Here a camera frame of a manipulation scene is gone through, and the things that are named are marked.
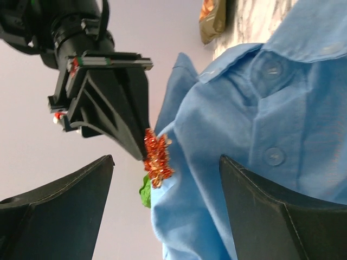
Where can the green lettuce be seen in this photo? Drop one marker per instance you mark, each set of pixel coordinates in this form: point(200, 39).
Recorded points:
point(145, 192)

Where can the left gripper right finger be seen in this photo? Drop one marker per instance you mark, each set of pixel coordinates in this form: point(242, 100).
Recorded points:
point(269, 221)

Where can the blue chip bag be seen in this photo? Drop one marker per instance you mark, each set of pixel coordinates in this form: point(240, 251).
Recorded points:
point(212, 20)

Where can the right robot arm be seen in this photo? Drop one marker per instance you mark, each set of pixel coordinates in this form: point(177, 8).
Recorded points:
point(27, 26)

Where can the blue shirt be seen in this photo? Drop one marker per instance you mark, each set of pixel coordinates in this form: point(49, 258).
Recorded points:
point(278, 108)

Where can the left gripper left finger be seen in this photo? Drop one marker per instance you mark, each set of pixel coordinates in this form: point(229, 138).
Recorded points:
point(59, 220)

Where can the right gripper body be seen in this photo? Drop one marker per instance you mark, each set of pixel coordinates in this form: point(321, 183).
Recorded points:
point(78, 47)

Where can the red leaf brooch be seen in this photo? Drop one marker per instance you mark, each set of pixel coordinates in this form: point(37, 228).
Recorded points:
point(156, 163)

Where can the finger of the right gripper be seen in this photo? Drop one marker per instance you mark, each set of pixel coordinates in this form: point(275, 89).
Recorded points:
point(114, 102)

